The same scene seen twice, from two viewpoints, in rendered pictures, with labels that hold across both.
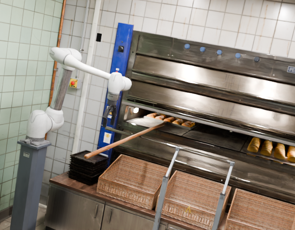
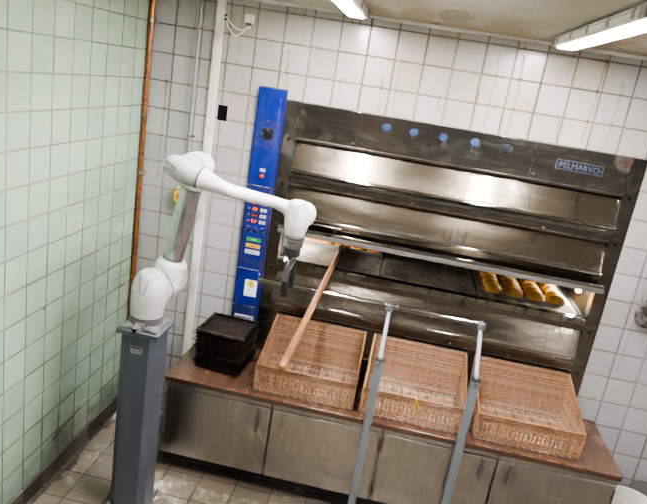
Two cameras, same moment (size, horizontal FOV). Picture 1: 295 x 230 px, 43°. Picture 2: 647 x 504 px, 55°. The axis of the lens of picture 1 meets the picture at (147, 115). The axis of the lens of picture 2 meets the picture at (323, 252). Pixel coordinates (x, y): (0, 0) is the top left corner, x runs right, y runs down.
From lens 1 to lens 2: 0.83 m
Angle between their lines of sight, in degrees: 13
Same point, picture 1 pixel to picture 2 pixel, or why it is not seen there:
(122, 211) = (303, 417)
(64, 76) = (190, 204)
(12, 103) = (83, 250)
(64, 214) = (198, 430)
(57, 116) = (180, 273)
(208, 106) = (425, 228)
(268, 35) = (526, 109)
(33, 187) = (152, 403)
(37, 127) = (153, 301)
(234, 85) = (470, 192)
